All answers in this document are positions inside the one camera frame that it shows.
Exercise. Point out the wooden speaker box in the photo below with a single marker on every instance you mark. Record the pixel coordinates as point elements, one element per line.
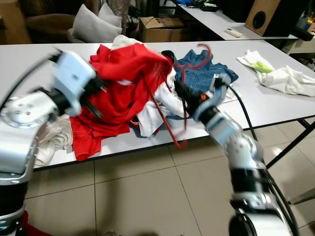
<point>263,17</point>

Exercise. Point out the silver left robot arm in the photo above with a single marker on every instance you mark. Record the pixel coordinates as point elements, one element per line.
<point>19,132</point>

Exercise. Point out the black table leg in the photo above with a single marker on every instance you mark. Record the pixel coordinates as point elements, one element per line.
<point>290,144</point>

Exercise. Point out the brown armchair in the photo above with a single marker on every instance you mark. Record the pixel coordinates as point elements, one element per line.
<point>44,24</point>

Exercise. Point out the white garment with green print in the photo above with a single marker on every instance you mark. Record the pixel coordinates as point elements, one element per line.
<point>290,81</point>

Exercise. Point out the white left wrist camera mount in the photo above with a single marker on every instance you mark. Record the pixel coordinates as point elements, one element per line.
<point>74,73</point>

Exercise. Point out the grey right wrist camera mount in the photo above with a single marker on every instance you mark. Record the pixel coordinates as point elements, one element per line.
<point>209,110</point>

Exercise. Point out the red shirt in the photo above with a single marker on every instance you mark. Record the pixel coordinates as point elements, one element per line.
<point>118,98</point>

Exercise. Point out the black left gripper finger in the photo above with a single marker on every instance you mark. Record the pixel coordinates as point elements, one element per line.
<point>92,107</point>

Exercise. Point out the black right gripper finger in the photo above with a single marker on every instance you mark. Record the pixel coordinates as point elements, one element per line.
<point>188,101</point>
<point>182,87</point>

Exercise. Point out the white long side table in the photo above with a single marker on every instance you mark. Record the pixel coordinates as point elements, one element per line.
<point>216,22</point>

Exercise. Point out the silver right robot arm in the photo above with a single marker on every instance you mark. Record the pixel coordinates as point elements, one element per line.
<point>236,142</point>

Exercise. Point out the blue denim garment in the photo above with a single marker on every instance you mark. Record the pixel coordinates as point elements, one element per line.
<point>221,73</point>

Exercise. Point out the white remote control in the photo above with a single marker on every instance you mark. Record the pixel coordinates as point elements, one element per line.
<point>234,33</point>

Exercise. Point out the brown cardboard box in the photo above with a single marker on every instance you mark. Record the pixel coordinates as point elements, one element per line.
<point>162,32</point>

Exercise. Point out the red plastic clothes hanger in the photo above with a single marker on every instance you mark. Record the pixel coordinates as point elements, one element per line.
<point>168,127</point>

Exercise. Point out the grey cushion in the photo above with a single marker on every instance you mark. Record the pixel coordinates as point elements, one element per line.
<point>112,14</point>
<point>91,27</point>

